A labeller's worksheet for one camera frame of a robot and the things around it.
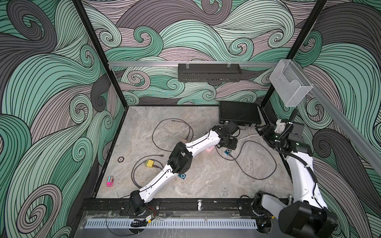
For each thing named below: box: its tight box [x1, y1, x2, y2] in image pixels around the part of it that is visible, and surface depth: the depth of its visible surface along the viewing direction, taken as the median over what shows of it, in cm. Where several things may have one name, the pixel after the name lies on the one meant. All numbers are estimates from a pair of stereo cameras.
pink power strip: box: [204, 145, 215, 153], surface depth 94 cm
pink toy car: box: [106, 176, 115, 188], surface depth 81 cm
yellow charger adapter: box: [145, 158, 154, 168], surface depth 89 cm
